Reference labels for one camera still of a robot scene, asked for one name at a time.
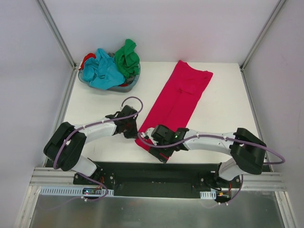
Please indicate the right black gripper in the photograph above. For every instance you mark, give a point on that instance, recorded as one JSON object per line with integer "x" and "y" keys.
{"x": 158, "y": 152}

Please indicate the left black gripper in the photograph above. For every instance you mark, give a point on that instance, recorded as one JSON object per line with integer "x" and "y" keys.
{"x": 130, "y": 129}

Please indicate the magenta t-shirt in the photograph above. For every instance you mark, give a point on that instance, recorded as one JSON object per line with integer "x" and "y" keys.
{"x": 178, "y": 99}

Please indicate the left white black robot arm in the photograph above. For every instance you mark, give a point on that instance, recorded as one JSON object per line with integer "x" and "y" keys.
{"x": 66, "y": 145}

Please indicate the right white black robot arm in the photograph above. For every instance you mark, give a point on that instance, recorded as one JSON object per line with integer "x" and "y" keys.
{"x": 246, "y": 151}

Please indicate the grey plastic basket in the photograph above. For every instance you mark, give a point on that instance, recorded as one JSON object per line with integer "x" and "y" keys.
{"x": 124, "y": 88}

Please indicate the cyan t-shirt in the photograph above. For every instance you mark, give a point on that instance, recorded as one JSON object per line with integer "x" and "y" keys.
{"x": 101, "y": 71}

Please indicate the green t-shirt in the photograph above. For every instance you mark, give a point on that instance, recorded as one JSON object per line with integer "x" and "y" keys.
{"x": 127, "y": 60}

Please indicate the red t-shirt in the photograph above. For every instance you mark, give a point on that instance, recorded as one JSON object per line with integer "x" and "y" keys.
{"x": 88, "y": 56}

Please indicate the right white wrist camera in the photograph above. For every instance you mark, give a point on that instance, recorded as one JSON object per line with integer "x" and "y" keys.
{"x": 148, "y": 135}

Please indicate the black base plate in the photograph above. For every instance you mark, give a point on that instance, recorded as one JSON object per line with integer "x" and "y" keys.
{"x": 179, "y": 181}

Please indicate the right white cable duct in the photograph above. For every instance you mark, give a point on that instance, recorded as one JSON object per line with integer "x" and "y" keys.
{"x": 208, "y": 195}

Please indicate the white cable duct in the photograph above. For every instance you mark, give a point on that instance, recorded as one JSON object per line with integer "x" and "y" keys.
{"x": 208, "y": 195}
{"x": 76, "y": 191}

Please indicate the left aluminium frame post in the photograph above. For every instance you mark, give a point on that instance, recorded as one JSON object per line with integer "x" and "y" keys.
{"x": 53, "y": 27}

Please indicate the aluminium frame post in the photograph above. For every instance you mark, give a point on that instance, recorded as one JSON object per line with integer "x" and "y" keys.
{"x": 53, "y": 27}
{"x": 268, "y": 24}

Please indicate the left white cable duct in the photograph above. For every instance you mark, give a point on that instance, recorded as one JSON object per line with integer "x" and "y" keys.
{"x": 76, "y": 191}

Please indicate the front aluminium rail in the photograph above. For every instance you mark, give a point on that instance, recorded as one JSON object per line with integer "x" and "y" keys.
{"x": 267, "y": 181}

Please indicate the right aluminium frame post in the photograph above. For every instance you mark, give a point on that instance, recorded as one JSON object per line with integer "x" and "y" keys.
{"x": 268, "y": 24}

